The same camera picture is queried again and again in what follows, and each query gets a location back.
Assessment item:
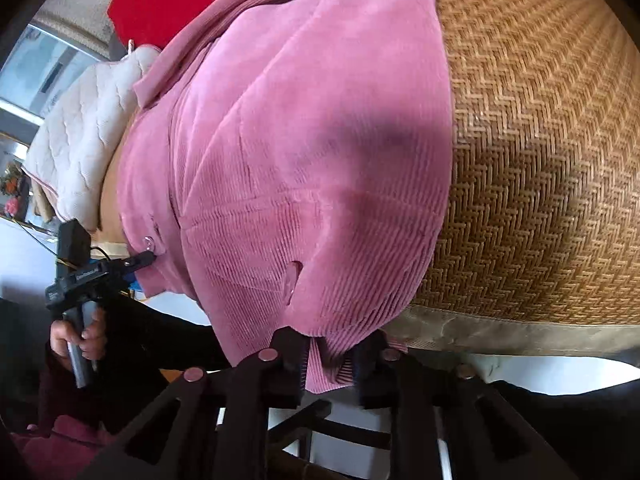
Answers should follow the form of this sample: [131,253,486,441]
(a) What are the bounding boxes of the pink corduroy jacket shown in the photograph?
[117,0,452,393]

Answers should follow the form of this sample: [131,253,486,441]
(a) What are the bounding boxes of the person's left hand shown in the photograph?
[50,308,106,370]

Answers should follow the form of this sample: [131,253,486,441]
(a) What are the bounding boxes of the white quilted pad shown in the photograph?
[23,46,160,232]

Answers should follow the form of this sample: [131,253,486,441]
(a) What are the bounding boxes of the woven bamboo seat mat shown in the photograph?
[386,0,639,356]

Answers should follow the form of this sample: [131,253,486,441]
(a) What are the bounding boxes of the silver refrigerator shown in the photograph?
[1,25,100,165]

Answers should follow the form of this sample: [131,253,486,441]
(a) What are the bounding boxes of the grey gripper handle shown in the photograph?
[63,301,98,389]

